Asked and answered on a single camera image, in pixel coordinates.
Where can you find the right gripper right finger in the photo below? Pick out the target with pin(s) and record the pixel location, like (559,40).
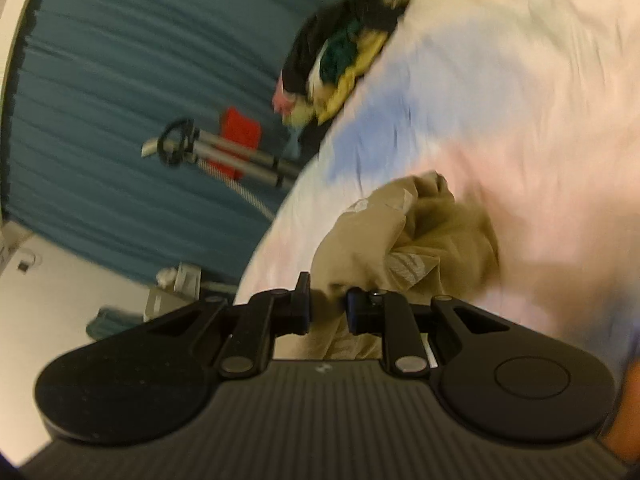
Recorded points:
(388,316)

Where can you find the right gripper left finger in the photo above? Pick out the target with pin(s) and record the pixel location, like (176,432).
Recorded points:
(256,325)

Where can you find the beige t-shirt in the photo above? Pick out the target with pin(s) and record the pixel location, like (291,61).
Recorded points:
(410,236)

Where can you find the pile of mixed clothes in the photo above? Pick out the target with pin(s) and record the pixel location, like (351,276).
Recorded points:
(333,49)

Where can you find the person right hand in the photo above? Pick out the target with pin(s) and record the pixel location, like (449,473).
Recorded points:
(623,438)

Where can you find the white desk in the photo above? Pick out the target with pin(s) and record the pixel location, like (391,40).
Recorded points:
(184,284)

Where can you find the arched mirror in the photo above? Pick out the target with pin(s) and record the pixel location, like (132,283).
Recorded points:
(111,321)

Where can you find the red garment on hanger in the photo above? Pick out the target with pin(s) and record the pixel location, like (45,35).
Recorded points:
(239,129)

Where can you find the garment steamer pole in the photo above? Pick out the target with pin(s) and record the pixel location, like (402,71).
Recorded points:
(182,142)

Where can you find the white pastel bed duvet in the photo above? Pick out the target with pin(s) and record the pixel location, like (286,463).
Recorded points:
(530,107)

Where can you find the blue curtain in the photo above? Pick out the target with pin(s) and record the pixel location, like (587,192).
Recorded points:
(92,80)

